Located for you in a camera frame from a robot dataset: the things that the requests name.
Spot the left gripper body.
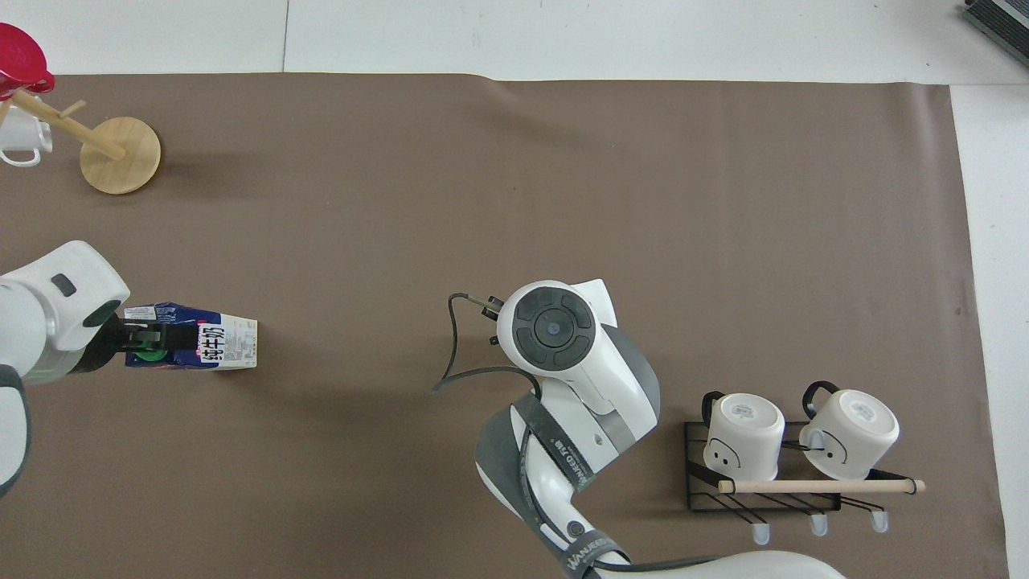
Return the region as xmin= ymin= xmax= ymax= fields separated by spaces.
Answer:
xmin=72 ymin=314 xmax=146 ymax=376

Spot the blue white milk carton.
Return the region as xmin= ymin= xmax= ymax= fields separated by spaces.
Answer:
xmin=123 ymin=302 xmax=259 ymax=372

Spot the wooden cup tree stand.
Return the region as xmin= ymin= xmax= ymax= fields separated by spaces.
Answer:
xmin=0 ymin=88 xmax=162 ymax=195

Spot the plain white cup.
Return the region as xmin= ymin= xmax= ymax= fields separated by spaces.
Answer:
xmin=0 ymin=108 xmax=55 ymax=169

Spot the red cup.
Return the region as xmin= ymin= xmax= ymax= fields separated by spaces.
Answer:
xmin=0 ymin=22 xmax=56 ymax=102

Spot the dark grey ribbed object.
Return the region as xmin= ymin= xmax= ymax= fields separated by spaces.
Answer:
xmin=963 ymin=0 xmax=1029 ymax=70

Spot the black cable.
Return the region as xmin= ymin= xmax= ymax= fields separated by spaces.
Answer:
xmin=431 ymin=292 xmax=544 ymax=396

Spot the white mug with black handle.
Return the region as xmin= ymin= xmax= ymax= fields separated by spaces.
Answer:
xmin=799 ymin=380 xmax=900 ymax=482
xmin=701 ymin=390 xmax=787 ymax=483

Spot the black wire cup rack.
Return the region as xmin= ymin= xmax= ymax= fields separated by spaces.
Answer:
xmin=684 ymin=421 xmax=927 ymax=537

